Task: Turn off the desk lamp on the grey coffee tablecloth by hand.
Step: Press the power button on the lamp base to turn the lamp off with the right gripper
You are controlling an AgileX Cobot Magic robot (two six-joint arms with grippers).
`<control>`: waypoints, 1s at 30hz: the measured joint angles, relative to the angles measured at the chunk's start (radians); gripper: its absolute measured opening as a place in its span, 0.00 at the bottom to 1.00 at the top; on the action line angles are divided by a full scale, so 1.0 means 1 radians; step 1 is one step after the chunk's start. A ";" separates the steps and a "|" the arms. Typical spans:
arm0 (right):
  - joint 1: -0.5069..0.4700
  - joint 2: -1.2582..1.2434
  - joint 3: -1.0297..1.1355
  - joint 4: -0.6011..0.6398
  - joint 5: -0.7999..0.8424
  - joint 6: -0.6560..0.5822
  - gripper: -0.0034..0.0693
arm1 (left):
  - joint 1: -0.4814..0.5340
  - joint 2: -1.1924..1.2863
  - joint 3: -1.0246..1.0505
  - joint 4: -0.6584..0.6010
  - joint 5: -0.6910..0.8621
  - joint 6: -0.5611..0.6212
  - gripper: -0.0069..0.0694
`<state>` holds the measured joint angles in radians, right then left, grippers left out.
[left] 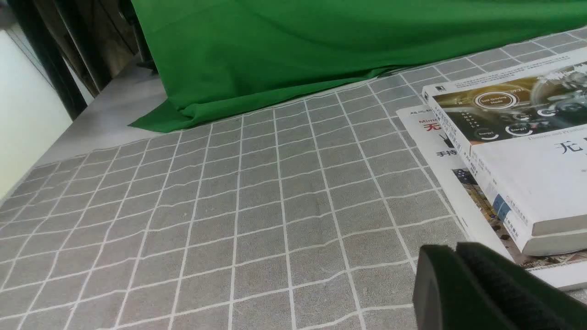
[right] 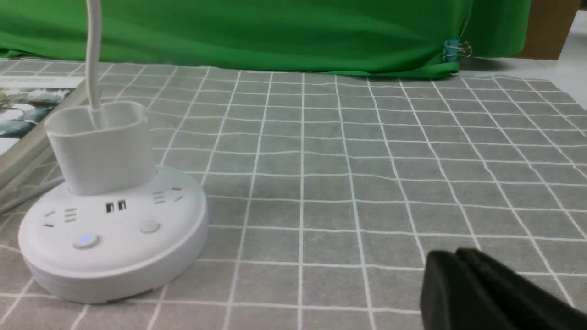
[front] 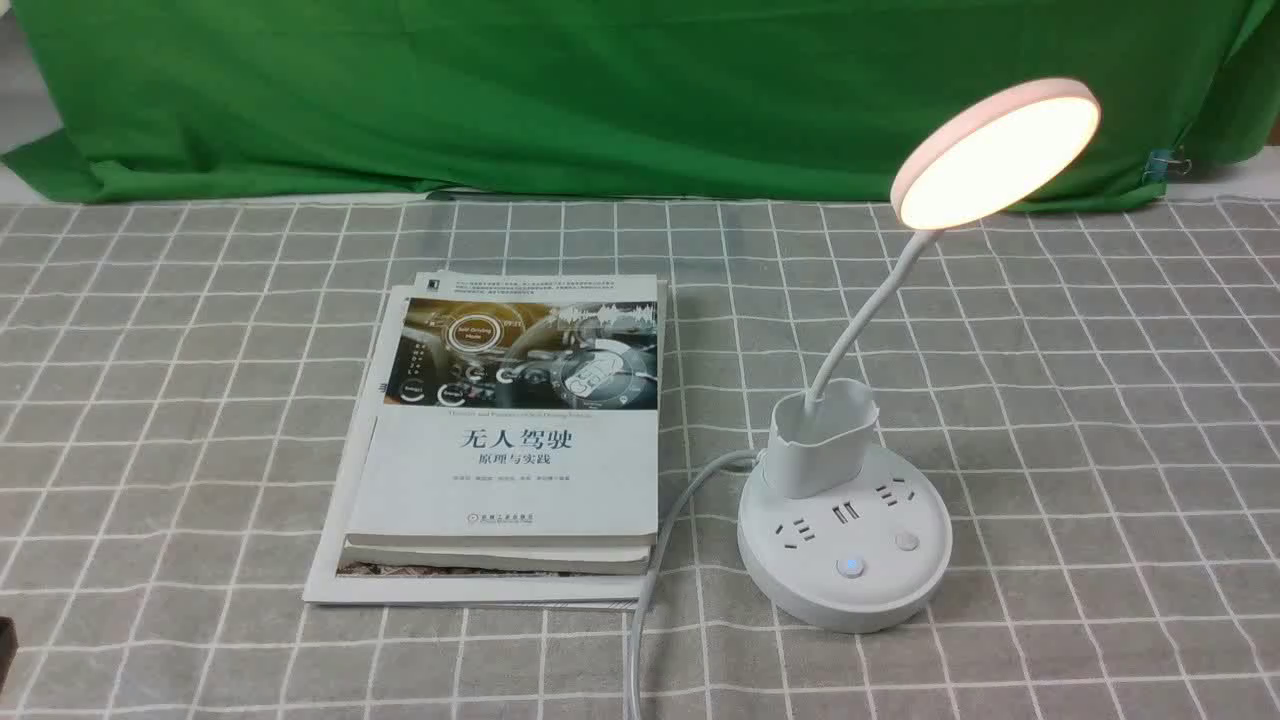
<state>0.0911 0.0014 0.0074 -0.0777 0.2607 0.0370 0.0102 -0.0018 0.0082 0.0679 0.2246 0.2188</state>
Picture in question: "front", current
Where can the white desk lamp with socket base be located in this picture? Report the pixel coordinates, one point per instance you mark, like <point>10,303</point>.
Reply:
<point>833,528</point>

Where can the blue binder clip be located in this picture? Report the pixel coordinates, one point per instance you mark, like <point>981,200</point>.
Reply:
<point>1166,165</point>

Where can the large white bottom book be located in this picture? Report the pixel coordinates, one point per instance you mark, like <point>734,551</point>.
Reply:
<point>330,560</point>

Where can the dark object at left edge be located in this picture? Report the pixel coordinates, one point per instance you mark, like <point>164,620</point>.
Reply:
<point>9,646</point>

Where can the white autonomous driving book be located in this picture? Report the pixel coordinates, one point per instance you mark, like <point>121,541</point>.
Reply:
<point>520,440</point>

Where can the green backdrop cloth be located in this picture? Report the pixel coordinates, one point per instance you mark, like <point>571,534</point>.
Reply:
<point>806,100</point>

